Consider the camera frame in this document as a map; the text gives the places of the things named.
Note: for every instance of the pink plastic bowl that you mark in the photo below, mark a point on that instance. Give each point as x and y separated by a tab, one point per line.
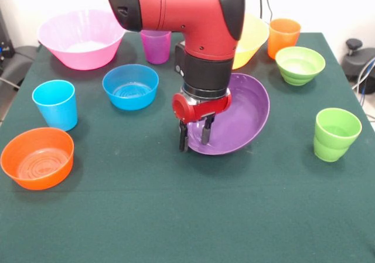
82	55

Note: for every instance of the green plastic cup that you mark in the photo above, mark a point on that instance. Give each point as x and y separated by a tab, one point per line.
334	148

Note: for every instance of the purple plastic bowl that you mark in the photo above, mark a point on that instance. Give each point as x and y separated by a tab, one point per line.
249	113

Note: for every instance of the dark green tablecloth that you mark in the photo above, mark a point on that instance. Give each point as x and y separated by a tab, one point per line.
146	216

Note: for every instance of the blue plastic bowl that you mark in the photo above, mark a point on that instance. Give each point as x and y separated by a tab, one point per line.
130	99

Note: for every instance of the orange plastic cup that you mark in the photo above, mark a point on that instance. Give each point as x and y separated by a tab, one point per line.
282	36

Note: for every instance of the orange plastic bowl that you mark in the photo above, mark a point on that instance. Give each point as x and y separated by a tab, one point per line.
38	175

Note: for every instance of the dark equipment box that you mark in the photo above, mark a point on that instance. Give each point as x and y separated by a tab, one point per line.
4	49

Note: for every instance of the green plastic bowl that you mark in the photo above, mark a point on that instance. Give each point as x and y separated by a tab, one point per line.
300	69

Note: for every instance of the grey chair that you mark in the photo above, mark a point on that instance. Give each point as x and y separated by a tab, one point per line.
17	61

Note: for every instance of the blue plastic cup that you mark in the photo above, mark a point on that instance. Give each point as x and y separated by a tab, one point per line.
58	113

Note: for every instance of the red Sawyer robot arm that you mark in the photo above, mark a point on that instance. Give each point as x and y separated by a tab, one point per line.
199	17

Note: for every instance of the yellow plastic bowl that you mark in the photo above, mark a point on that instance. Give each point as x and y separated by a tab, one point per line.
252	40

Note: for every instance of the purple plastic cup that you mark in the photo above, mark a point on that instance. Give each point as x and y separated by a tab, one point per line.
155	49

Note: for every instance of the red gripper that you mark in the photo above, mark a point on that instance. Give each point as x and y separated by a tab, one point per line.
205	109

